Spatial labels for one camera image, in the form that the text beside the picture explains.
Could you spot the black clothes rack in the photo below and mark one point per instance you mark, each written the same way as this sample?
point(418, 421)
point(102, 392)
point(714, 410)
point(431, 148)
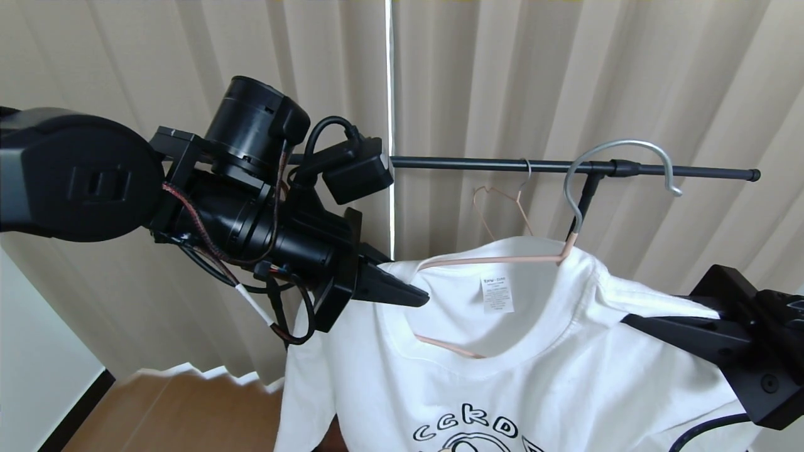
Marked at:
point(471, 164)

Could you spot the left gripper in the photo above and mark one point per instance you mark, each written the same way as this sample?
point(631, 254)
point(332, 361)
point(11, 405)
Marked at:
point(326, 251)

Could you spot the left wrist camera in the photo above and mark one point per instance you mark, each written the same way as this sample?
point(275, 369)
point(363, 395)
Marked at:
point(358, 176)

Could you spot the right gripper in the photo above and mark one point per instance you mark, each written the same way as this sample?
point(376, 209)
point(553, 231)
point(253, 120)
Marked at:
point(772, 364)

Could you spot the pink clothes hanger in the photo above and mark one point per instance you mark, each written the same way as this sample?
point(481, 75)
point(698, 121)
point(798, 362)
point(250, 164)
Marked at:
point(502, 259)
point(528, 169)

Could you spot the white printed t-shirt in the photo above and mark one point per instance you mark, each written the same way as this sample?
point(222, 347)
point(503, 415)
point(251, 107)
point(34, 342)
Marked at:
point(565, 376)

